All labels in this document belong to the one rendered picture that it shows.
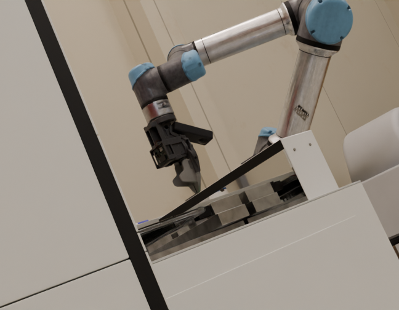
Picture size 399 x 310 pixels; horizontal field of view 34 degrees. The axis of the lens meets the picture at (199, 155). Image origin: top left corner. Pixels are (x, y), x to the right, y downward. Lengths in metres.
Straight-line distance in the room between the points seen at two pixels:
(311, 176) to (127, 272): 0.66
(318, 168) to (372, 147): 4.00
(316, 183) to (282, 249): 0.24
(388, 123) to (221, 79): 1.36
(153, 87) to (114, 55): 2.90
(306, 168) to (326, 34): 0.44
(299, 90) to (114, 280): 1.06
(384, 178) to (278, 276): 4.17
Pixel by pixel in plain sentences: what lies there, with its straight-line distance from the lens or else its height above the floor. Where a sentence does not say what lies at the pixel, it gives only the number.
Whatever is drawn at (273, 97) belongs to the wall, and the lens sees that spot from 5.76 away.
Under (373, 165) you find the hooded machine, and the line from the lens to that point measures 5.36.
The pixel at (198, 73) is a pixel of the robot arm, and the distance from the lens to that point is 1.69.
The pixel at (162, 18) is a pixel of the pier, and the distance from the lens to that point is 4.73.
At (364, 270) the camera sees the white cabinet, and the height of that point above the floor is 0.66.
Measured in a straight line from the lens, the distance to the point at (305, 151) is 1.36.
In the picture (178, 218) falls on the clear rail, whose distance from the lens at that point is 1.32.
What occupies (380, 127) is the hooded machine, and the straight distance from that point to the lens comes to 5.36.
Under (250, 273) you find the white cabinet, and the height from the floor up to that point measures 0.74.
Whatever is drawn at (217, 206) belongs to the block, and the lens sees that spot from 1.41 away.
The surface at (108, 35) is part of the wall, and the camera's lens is 4.66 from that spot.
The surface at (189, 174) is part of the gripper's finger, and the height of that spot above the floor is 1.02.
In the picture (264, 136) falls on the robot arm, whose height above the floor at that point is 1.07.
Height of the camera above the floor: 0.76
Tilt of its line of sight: 10 degrees up
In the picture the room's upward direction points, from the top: 24 degrees counter-clockwise
